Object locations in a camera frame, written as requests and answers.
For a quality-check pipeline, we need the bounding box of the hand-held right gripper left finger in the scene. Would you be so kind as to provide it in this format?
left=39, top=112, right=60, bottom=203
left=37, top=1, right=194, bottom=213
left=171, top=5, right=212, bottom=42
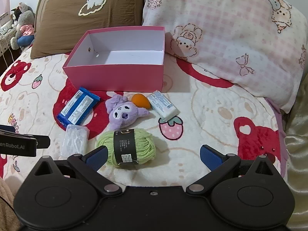
left=34, top=146, right=123, bottom=196

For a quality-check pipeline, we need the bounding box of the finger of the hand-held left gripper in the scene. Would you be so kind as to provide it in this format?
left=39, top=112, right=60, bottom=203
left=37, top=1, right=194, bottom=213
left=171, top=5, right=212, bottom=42
left=36, top=136, right=51, bottom=150

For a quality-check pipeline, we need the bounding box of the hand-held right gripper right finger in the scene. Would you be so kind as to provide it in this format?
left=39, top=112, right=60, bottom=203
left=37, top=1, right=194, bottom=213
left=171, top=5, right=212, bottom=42
left=186, top=145, right=281, bottom=196

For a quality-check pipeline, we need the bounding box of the clear plastic swab box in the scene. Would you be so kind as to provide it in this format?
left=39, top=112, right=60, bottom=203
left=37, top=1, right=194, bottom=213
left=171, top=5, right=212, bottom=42
left=60, top=124, right=90, bottom=158

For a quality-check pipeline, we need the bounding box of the green yarn ball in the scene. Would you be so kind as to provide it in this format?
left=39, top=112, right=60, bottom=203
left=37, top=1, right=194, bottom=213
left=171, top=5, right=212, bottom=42
left=95, top=129, right=157, bottom=167

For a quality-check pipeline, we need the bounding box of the blue packet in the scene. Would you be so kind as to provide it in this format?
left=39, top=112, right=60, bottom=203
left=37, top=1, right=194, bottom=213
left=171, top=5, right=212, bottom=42
left=56, top=87, right=100, bottom=128

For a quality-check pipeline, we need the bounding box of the purple plush toy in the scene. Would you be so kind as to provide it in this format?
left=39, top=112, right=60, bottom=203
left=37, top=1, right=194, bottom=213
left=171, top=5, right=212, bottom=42
left=105, top=94, right=150, bottom=128

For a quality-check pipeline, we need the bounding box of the orange makeup sponge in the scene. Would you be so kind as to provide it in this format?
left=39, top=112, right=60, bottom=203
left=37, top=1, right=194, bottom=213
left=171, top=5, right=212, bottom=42
left=131, top=93, right=151, bottom=109

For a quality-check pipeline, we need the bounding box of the pink cardboard box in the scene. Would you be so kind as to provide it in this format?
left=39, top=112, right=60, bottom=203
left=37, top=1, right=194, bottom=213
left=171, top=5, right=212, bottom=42
left=63, top=26, right=166, bottom=93

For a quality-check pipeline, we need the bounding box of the bear printed blanket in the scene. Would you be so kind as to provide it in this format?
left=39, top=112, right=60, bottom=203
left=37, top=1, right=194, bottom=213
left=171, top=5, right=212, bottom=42
left=0, top=50, right=288, bottom=222

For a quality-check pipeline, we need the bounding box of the cream satin cloth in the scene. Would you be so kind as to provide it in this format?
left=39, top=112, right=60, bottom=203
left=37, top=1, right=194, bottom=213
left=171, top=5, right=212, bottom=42
left=280, top=72, right=308, bottom=229

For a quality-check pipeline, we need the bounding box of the bedside table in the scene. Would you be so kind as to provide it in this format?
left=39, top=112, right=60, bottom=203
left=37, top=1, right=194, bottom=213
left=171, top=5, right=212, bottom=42
left=0, top=12, right=22, bottom=51

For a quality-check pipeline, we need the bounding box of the brown pillow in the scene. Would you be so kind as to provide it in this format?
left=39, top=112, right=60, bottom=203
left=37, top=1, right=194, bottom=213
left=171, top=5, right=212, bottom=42
left=30, top=0, right=145, bottom=59

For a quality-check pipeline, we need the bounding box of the pink checkered pillow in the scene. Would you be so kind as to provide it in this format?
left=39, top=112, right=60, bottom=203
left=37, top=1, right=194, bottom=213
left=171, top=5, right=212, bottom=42
left=141, top=0, right=308, bottom=113

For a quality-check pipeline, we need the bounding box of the grey plush toy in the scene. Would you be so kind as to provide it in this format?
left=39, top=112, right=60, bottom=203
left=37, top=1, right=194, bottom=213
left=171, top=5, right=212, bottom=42
left=10, top=2, right=36, bottom=50

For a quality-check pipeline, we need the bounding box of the black and white plush toy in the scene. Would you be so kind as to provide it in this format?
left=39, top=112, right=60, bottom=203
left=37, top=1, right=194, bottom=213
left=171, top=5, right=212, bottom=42
left=10, top=7, right=22, bottom=28

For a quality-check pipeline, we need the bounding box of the beige bed headboard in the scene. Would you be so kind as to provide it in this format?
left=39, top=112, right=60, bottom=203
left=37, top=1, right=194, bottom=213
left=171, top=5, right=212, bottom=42
left=34, top=0, right=63, bottom=33

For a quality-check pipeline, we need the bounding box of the black cable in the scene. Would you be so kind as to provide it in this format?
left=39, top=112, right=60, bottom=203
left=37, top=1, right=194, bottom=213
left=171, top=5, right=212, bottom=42
left=0, top=192, right=13, bottom=212

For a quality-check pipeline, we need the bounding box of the white cable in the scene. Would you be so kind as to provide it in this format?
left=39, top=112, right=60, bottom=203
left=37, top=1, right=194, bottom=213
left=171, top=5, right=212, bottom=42
left=0, top=35, right=15, bottom=68

